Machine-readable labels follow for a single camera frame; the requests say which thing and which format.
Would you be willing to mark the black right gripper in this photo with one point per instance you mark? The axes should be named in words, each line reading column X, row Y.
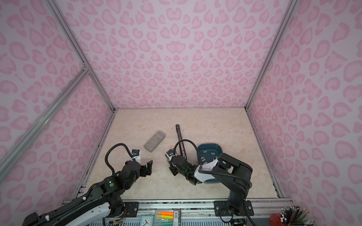
column 171, row 168

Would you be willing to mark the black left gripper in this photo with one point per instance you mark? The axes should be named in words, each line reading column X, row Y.
column 145, row 172

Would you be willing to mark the black long stapler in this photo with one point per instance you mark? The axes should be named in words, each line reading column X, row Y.
column 180, row 139

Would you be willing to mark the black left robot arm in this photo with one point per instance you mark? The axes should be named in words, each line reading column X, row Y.
column 102, row 200

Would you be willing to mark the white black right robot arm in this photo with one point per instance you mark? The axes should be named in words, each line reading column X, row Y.
column 215, row 166

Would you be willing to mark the grey stone block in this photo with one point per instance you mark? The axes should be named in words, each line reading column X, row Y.
column 154, row 142

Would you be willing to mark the teal plastic tray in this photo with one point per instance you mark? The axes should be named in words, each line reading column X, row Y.
column 207, row 159

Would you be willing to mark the highlighter pen set box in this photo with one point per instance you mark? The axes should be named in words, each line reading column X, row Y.
column 167, row 218

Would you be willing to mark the teal alarm clock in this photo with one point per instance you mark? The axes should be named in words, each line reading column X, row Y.
column 147, row 220

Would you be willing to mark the pencil holder with pencils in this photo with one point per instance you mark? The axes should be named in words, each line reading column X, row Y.
column 292, row 216

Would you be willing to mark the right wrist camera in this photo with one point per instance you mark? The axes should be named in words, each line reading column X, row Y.
column 170, row 154

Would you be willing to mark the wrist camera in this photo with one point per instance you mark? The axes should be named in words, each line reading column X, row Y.
column 170, row 154
column 135, row 155

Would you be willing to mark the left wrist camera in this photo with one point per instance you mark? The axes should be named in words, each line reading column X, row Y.
column 135, row 155

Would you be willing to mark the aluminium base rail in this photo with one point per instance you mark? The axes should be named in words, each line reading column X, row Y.
column 199, row 212

